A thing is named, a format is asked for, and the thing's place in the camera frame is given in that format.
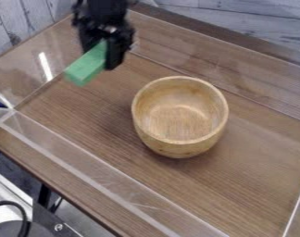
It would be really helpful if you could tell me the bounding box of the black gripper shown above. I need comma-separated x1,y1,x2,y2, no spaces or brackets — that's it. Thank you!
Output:
73,0,136,70

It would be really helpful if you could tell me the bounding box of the green rectangular block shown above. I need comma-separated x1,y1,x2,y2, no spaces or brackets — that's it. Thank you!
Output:
64,41,108,86

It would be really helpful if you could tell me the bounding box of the grey metal base plate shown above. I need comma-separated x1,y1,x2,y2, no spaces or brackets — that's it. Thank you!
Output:
0,201,82,237

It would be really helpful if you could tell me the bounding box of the brown wooden bowl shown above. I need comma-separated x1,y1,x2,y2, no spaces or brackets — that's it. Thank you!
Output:
132,76,229,158

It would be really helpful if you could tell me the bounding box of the black table leg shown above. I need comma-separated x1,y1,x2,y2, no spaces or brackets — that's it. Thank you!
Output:
38,184,52,208

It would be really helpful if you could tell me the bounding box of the clear acrylic tray wall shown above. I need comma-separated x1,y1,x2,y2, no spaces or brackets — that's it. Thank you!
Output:
0,6,300,237

